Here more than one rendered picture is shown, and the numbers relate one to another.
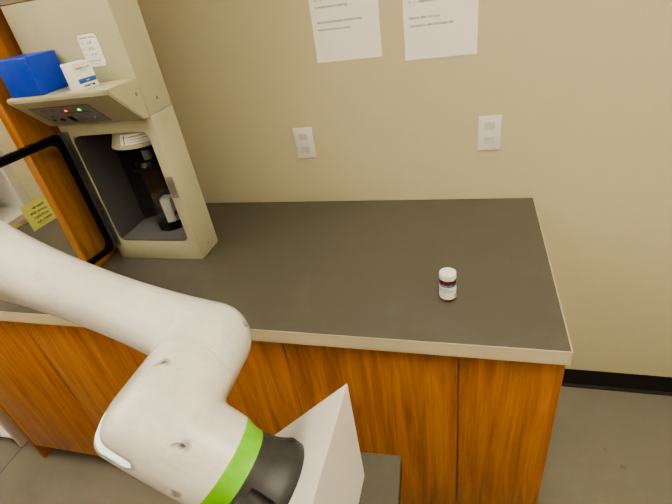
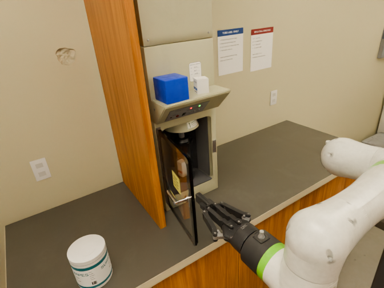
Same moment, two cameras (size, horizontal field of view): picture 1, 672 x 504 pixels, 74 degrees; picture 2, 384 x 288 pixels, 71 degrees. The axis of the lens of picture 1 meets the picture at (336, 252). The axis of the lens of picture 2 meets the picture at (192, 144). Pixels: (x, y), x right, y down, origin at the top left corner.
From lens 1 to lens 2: 156 cm
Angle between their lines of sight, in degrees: 44
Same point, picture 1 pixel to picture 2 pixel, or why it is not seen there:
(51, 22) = (176, 56)
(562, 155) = (291, 102)
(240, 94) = not seen: hidden behind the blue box
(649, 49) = (308, 62)
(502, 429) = not seen: hidden behind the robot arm
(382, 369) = (328, 189)
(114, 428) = not seen: outside the picture
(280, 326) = (306, 186)
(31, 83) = (186, 92)
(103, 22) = (207, 55)
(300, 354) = (306, 199)
